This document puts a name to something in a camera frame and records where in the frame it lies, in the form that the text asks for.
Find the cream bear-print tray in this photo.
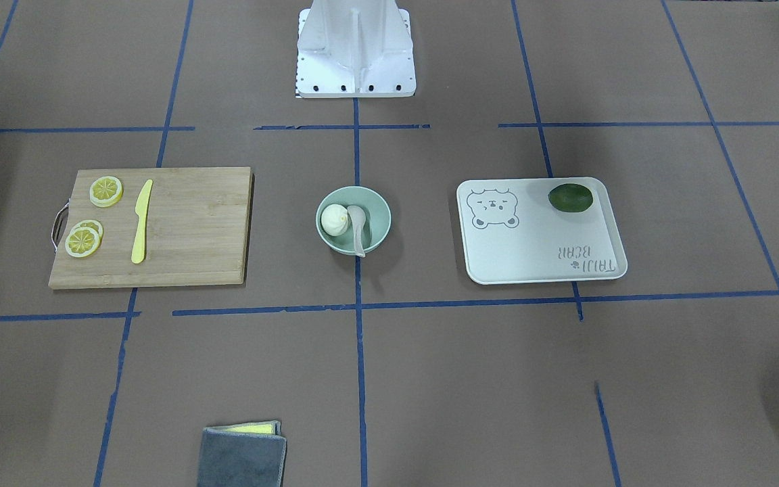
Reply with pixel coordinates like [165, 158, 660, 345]
[456, 177, 628, 285]

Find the wooden cutting board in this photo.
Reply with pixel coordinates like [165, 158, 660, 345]
[49, 167, 254, 289]

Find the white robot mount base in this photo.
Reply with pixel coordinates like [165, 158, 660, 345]
[295, 1, 417, 99]

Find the yellow plastic knife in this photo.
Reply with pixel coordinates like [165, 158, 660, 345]
[131, 179, 154, 264]

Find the upper lemon slice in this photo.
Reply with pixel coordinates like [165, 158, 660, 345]
[89, 175, 123, 208]

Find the light green bowl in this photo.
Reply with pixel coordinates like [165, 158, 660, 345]
[314, 185, 392, 256]

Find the green avocado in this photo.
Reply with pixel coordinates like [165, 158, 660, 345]
[548, 184, 594, 213]

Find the white plastic spoon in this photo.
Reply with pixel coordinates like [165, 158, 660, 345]
[346, 206, 366, 258]

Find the grey folded cloth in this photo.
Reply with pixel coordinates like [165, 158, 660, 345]
[197, 420, 287, 486]

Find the hidden lemon slice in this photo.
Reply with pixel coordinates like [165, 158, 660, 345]
[72, 219, 104, 238]

